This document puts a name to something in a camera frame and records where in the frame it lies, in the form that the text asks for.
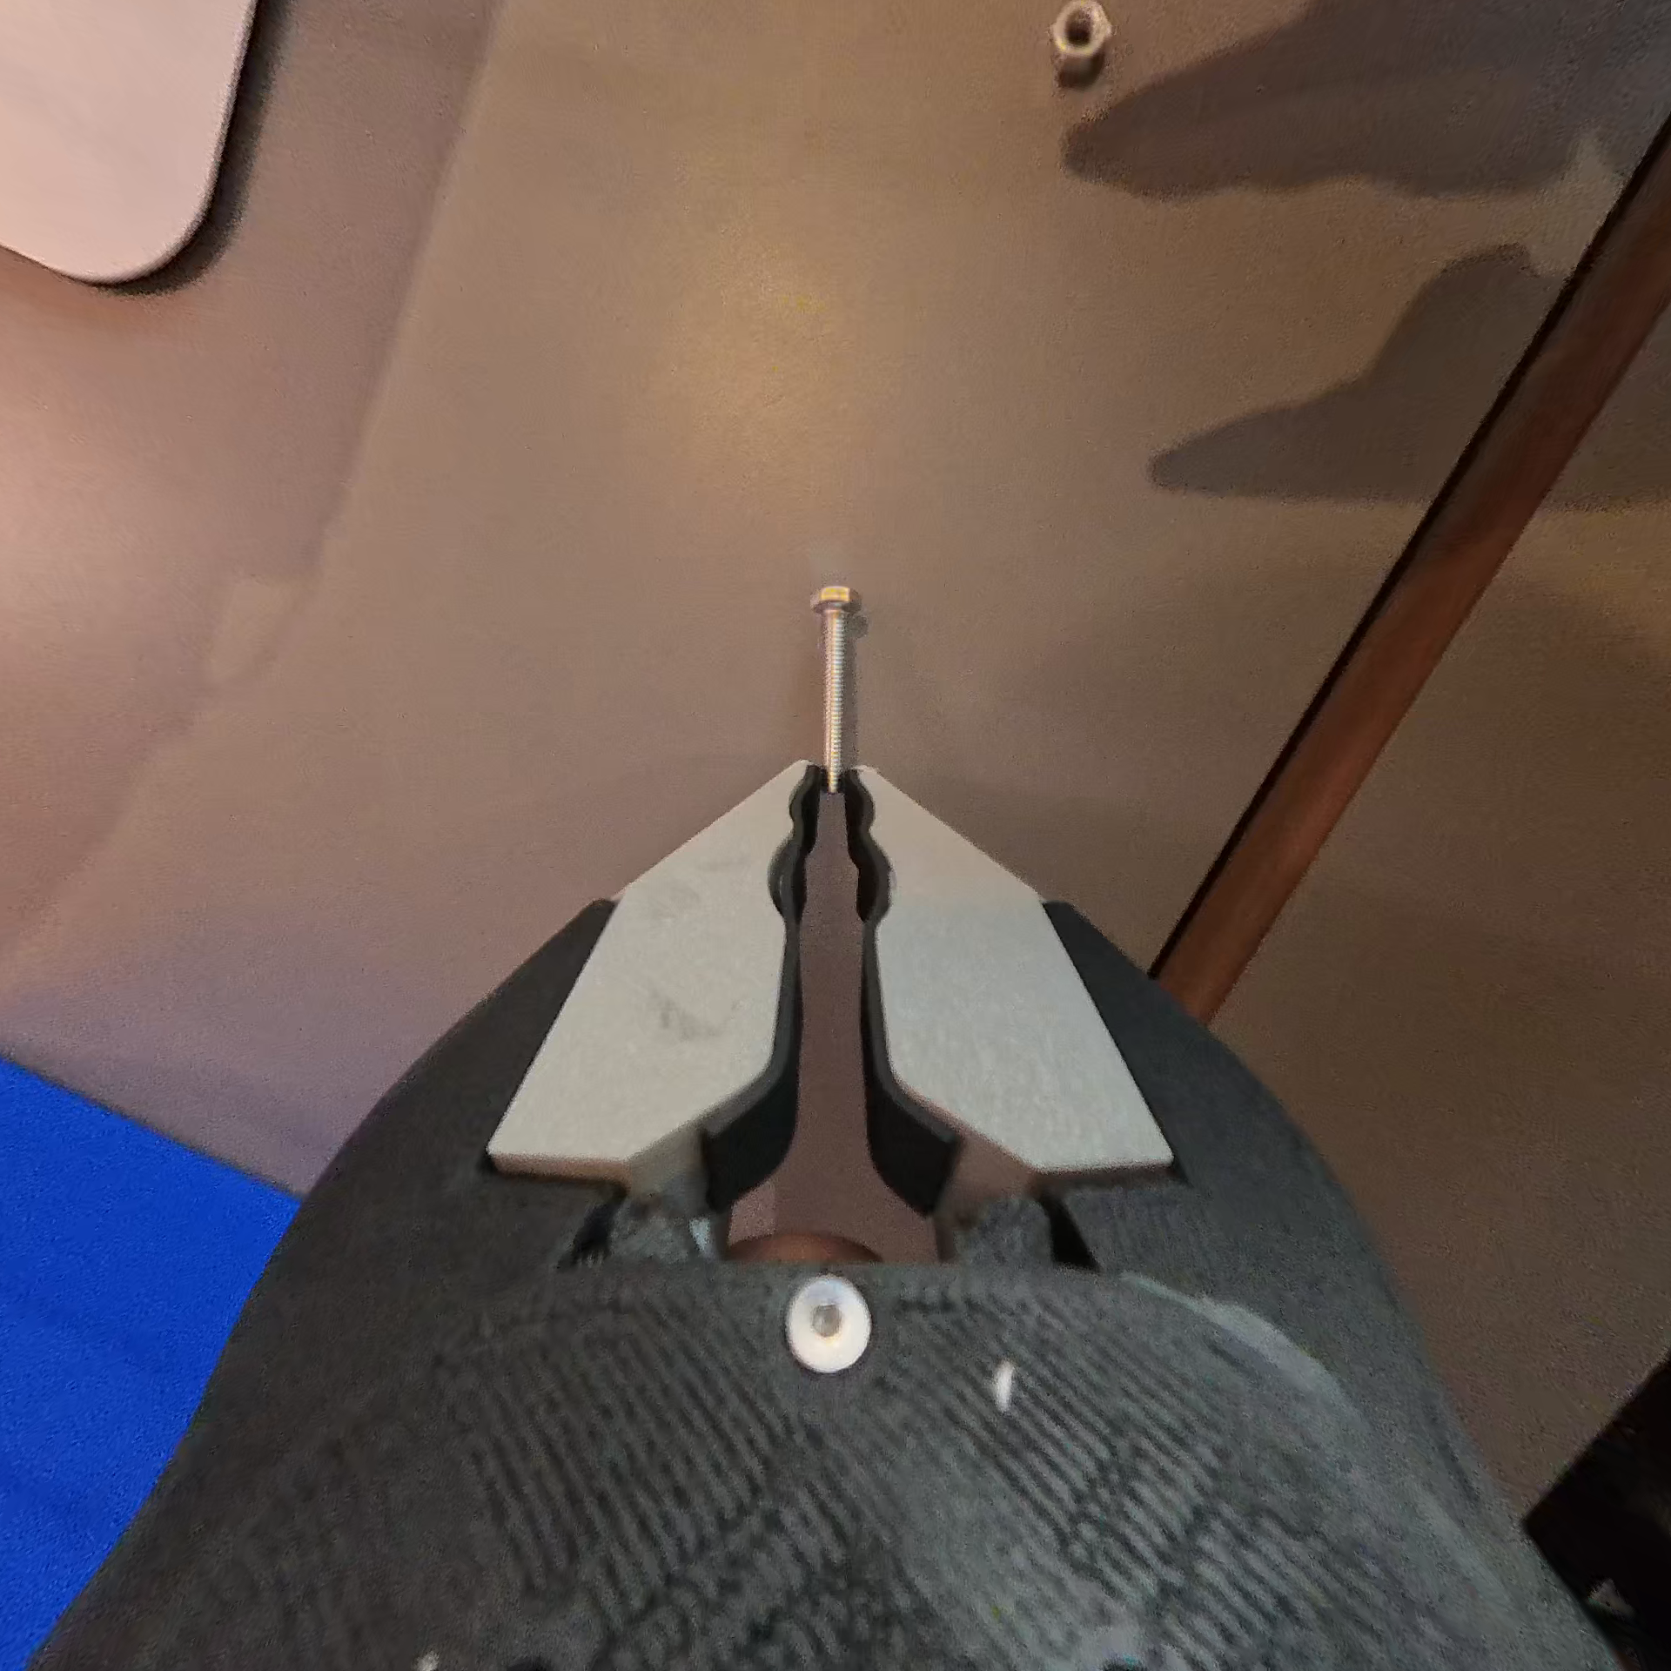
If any long metal bolt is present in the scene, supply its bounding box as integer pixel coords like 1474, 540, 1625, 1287
809, 585, 866, 799

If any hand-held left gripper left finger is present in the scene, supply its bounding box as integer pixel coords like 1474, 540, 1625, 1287
486, 762, 823, 1222

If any blue plastic bin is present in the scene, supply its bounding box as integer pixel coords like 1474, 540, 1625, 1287
0, 1052, 303, 1671

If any pale rounded board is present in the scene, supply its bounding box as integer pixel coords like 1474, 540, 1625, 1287
0, 0, 258, 285

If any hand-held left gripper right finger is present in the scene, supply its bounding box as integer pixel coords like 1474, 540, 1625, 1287
845, 765, 1176, 1222

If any brown wooden strip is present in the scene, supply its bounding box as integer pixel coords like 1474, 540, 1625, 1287
1149, 124, 1671, 1026

